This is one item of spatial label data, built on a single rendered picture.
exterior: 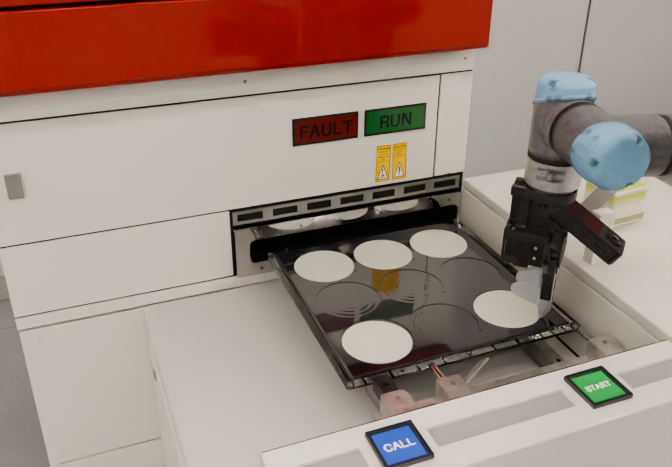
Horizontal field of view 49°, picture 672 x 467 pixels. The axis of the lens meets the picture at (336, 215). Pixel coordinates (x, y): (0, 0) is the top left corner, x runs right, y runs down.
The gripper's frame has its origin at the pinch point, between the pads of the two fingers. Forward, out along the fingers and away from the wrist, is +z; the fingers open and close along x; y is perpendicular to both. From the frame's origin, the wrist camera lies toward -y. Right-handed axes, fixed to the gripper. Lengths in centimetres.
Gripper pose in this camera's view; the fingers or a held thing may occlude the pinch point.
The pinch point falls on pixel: (547, 310)
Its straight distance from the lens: 114.8
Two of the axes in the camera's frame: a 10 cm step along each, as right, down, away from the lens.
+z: 0.0, 8.9, 4.6
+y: -9.1, -1.9, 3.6
